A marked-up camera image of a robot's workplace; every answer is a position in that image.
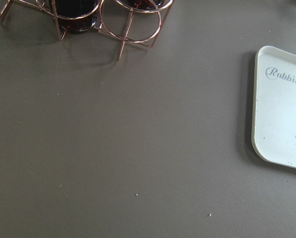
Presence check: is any cream rabbit tray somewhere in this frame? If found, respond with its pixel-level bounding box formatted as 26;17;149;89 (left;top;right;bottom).
251;46;296;169

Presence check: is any lower right tea bottle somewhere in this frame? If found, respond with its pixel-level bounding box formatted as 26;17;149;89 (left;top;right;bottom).
126;0;164;10

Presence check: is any tea bottle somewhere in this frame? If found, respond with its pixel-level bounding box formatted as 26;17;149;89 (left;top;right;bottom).
54;0;100;33
126;0;164;10

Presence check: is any copper wire bottle rack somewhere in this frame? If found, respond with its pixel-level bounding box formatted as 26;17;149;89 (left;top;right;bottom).
0;0;174;59

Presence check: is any lower left tea bottle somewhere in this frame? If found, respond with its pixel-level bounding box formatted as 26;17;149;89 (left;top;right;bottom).
54;0;100;33

